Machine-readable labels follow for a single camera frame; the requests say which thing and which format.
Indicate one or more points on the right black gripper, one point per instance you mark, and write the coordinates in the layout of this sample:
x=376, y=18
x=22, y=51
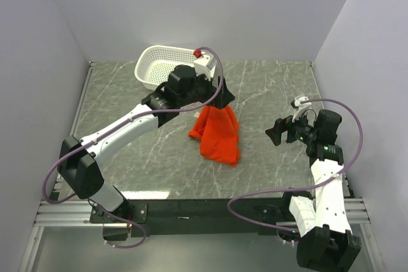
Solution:
x=282, y=125

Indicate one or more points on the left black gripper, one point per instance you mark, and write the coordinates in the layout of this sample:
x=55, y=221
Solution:
x=225, y=97

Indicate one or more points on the orange t shirt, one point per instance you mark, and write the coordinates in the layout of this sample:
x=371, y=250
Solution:
x=217, y=131

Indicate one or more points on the white perforated plastic basket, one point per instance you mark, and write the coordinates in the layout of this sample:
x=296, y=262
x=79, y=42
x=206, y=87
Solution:
x=158, y=61

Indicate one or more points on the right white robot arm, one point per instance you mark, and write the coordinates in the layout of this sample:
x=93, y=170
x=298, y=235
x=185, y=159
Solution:
x=326, y=242

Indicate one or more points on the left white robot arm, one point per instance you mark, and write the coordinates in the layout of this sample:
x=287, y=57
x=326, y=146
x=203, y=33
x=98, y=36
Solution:
x=85, y=157

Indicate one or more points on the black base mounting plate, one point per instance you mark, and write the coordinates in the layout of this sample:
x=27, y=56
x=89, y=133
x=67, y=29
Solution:
x=211, y=216

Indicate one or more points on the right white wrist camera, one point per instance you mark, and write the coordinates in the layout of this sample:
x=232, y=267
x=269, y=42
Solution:
x=300, y=104

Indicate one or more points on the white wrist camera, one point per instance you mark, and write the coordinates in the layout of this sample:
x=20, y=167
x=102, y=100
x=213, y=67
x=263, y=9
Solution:
x=300, y=104
x=204, y=64

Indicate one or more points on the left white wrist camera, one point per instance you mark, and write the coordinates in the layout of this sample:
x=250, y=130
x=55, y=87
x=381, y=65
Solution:
x=204, y=64

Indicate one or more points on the aluminium frame rail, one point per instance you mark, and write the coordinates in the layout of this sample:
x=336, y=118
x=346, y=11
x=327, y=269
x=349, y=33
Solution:
x=80, y=213

